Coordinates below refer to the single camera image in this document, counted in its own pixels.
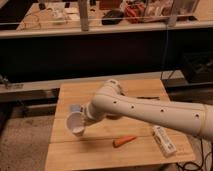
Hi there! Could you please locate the white ceramic cup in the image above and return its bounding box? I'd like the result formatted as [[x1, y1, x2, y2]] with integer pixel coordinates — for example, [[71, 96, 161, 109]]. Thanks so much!
[[66, 112, 85, 136]]

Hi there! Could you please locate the red tool clutter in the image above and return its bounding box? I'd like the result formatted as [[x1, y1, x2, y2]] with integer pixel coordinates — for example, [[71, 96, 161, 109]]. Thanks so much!
[[124, 3, 145, 23]]

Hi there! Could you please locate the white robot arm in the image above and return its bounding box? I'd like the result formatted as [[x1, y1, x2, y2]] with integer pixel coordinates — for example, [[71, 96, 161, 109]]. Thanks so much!
[[66, 79, 213, 142]]

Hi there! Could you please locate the wooden work table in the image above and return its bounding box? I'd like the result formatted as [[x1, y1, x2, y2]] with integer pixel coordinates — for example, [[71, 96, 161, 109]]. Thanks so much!
[[45, 81, 195, 171]]

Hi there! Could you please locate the background wooden workbench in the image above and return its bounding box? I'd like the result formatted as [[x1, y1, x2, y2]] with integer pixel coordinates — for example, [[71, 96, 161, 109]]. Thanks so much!
[[0, 0, 213, 39]]

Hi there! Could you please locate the white rectangular box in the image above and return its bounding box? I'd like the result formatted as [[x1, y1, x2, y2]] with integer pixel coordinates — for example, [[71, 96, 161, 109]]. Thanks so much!
[[152, 125, 177, 157]]

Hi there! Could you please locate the metal vertical post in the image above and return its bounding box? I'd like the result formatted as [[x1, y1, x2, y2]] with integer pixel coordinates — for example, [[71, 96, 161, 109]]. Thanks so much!
[[78, 0, 89, 31]]

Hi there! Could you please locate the orange carrot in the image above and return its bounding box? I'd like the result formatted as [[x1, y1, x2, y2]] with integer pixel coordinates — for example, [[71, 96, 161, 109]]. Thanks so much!
[[113, 136, 136, 148]]

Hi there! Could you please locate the black round object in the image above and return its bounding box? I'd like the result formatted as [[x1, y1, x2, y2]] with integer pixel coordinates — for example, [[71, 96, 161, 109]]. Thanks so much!
[[101, 10, 124, 25]]

